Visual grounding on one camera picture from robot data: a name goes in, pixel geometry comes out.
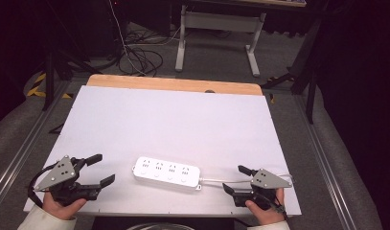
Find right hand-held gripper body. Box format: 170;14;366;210
233;168;293;212

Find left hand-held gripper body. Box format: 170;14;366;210
34;154;103;207

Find white power strip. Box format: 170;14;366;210
131;155;203;192

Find person's right hand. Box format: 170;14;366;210
244;187;286;226

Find person's left hand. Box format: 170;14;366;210
42;191;88;220

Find white board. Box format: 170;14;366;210
23;84;303;219

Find yellow black floor tape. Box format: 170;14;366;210
26;72;74;100

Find black tripod stand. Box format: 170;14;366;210
40;0;103;112

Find black metal stand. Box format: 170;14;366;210
260;15;323;125

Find wooden table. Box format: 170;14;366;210
86;74;264;97

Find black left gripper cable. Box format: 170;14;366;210
27;162;58;209

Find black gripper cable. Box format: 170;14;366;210
269;195;288;220
27;162;58;209

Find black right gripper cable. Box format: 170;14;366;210
269;195;288;220

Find aluminium rail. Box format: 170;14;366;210
292;94;345;230
0;80;73;206

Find black floor cable bundle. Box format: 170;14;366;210
116;27;165;78

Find black cables on floor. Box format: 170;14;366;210
107;0;181;77

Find white metal desk frame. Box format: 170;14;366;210
174;4;267;78

